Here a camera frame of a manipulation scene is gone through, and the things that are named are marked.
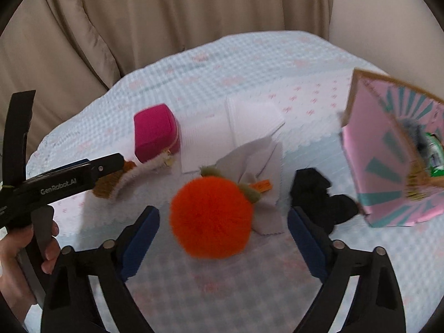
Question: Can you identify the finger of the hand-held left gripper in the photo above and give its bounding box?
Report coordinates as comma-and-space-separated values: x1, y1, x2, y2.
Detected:
88, 153, 126, 191
2, 90, 36, 188

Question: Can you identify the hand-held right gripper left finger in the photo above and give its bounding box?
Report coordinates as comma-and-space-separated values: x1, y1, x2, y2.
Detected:
41, 205, 161, 333

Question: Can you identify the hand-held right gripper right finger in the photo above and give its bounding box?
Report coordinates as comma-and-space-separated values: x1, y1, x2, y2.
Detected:
287, 206, 406, 333

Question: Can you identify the brown and white fuzzy toy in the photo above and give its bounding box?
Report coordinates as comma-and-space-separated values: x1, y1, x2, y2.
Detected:
92, 153, 175, 201

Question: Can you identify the orange fluffy pompom plush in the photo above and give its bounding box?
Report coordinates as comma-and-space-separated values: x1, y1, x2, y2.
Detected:
169, 166, 261, 259

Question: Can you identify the pink box with teal stripes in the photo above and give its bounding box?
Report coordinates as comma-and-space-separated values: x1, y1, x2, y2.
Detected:
340, 69, 444, 229

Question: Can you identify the person's left hand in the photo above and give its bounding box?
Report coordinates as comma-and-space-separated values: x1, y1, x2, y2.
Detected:
0, 220, 60, 320

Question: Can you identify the black sock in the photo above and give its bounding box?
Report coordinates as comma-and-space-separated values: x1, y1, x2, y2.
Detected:
312, 194, 359, 235
289, 168, 332, 209

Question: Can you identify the magenta zip pouch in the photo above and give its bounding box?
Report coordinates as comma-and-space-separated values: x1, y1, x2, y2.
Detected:
134, 103, 181, 165

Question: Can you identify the grey cloth with orange tag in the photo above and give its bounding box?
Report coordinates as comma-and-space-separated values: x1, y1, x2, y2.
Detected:
215, 137, 286, 235

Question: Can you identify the white waffle cloth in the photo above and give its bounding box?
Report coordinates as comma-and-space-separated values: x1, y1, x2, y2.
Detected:
225, 97, 286, 148
178, 114, 240, 175

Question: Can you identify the yellow brown striped plush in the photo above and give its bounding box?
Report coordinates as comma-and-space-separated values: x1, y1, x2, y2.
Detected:
406, 161, 438, 202

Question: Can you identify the grey fluffy toy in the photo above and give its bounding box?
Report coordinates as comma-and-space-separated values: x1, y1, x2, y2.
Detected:
399, 118, 431, 162

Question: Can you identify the green packet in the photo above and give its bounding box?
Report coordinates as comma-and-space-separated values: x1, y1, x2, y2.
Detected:
425, 132, 444, 178

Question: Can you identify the beige curtain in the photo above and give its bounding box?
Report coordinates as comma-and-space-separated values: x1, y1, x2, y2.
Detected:
0, 0, 335, 155

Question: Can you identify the light blue waffle blanket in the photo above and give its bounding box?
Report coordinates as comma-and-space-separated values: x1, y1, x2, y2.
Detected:
26, 33, 444, 333

